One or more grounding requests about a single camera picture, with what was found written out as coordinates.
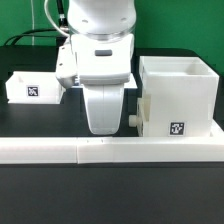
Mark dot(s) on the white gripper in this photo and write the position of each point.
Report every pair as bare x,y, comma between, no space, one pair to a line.
102,68

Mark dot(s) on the white front drawer with tag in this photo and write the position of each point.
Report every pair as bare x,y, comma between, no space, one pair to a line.
140,120

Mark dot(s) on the white drawer with tag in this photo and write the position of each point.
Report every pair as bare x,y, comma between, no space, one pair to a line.
140,120
25,87

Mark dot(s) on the white drawer cabinet box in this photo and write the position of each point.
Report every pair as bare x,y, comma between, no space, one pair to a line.
183,93

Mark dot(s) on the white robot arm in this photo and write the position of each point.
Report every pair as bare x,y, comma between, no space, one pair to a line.
101,20

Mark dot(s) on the white marker tag plate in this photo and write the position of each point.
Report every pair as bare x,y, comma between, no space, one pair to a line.
131,84

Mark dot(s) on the white L-shaped fence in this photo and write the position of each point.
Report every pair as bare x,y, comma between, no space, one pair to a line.
76,150

